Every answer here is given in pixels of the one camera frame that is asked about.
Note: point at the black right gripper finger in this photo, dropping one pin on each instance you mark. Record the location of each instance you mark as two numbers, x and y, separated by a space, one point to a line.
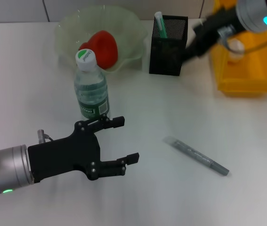
200 28
196 50

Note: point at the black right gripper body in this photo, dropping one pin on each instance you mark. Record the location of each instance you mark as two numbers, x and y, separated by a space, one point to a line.
222 23

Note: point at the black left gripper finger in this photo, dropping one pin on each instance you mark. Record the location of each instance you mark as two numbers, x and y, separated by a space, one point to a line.
132 159
118 122

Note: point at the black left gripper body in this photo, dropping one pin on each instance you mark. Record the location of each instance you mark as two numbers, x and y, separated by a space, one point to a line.
65 156

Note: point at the green pen white cap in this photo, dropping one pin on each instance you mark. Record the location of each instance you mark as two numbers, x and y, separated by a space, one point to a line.
162 26

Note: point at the clear water bottle green label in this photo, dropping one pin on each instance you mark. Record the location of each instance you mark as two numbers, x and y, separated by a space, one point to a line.
91 94

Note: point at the grey marker pen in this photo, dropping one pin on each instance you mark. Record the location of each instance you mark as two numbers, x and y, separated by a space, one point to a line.
194 154

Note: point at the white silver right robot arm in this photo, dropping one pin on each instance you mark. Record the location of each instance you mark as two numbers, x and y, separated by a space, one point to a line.
251 14

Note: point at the black mesh pen holder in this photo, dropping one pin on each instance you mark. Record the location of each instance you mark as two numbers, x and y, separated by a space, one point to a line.
166 58

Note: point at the red fruit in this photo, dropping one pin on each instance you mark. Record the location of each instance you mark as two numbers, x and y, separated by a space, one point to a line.
105 47

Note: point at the pale green glass fruit bowl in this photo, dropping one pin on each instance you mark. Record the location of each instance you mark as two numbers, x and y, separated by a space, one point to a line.
123 28

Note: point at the yellow plastic storage bin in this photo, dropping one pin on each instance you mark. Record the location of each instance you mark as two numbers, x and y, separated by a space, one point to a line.
253 80

